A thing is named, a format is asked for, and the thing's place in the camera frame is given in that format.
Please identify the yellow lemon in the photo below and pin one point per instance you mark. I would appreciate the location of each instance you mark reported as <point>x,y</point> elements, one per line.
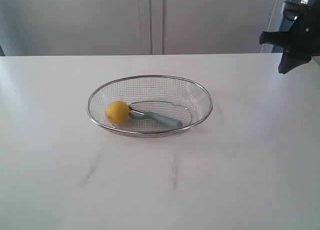
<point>117,112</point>

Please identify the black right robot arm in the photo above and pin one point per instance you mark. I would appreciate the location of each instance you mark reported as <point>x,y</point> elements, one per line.
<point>302,40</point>

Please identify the oval wire mesh basket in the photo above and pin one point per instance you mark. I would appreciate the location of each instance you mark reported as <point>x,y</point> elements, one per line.
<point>175,97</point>

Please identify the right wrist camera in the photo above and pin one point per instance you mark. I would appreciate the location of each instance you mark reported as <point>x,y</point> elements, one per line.
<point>291,10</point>

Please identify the teal handled peeler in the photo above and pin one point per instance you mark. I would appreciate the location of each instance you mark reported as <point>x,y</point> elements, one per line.
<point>144,115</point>

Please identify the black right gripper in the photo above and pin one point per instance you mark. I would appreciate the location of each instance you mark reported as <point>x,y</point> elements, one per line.
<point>301,42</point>

